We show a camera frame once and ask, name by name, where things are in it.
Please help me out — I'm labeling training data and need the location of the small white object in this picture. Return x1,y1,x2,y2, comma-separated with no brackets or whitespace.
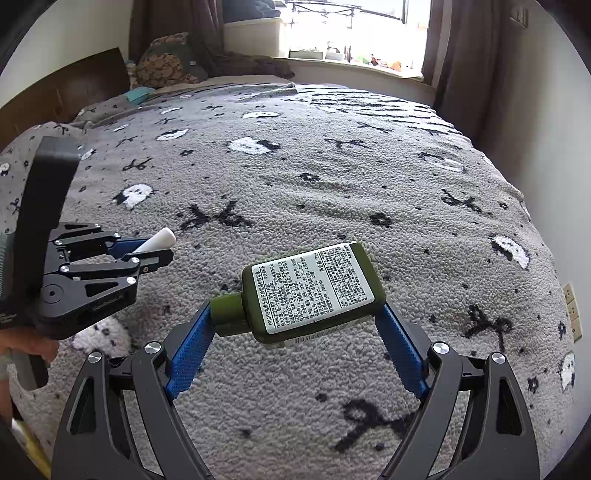
134,228,177,254

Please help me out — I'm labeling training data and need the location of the grey printed pillow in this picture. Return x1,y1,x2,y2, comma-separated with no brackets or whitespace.
71,90,153,125

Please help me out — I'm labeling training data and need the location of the row of small ornaments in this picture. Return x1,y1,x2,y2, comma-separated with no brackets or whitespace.
323,41,411,72

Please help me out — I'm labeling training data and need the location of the window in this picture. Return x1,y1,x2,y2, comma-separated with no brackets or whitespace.
222,0,432,77

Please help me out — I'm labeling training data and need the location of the dark cloth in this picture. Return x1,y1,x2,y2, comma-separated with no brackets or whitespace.
203,50,296,80

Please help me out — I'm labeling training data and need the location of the grey printed fleece blanket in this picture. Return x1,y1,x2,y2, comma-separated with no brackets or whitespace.
0,83,578,480

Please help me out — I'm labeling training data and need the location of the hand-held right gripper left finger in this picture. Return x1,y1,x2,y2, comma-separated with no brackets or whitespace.
52,305,215,480

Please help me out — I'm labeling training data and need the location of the brown curtain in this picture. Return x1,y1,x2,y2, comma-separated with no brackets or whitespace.
129,0,227,70
422,0,522,109

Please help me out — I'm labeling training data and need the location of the dark green labelled bottle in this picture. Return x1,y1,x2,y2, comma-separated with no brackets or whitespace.
210,241,386,344

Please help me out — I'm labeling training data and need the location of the black metal window railing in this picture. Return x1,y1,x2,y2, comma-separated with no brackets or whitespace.
277,0,407,24

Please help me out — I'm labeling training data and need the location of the person's left hand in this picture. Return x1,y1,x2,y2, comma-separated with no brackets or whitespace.
0,332,58,365

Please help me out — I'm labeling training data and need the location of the brown patterned pillow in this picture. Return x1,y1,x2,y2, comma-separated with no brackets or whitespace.
136,32,208,88

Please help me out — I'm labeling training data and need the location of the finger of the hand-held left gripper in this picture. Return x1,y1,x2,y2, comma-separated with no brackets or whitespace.
50,223,148,264
58,249,175,280

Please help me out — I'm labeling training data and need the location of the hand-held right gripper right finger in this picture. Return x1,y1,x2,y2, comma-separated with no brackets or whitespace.
376,302,540,480

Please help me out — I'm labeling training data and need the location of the wall socket strip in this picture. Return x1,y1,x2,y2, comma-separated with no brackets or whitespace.
563,283,583,343

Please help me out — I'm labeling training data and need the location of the white storage box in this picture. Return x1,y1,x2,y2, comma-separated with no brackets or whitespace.
225,17,291,58

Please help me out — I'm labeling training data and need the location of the dark wooden headboard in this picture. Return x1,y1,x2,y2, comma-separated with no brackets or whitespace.
0,47,132,151

